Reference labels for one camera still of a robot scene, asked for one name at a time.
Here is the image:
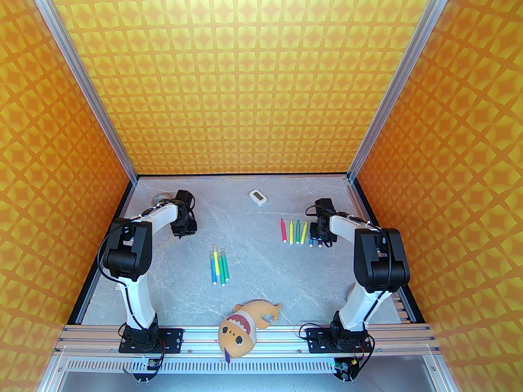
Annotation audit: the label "black table edge strip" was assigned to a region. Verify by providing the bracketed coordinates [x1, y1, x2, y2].
[352, 179, 425, 324]
[136, 173, 349, 178]
[67, 180, 137, 325]

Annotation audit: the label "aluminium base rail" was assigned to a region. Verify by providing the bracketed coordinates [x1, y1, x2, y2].
[55, 324, 440, 356]

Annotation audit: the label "aluminium frame post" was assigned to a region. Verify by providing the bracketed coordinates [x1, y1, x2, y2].
[20, 0, 139, 183]
[346, 0, 461, 183]

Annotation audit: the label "grey metal panel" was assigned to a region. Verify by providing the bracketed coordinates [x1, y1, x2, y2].
[57, 372, 438, 392]

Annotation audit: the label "aluminium side rail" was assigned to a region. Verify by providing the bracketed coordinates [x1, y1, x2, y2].
[392, 290, 418, 324]

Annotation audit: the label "white slotted cable duct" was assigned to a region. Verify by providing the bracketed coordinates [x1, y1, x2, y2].
[61, 356, 434, 374]

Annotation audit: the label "red black power wires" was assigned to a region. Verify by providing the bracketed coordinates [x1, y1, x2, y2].
[351, 335, 374, 366]
[157, 333, 169, 368]

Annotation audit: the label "orange shark plush toy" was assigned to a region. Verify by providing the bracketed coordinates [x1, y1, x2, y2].
[218, 298, 283, 361]

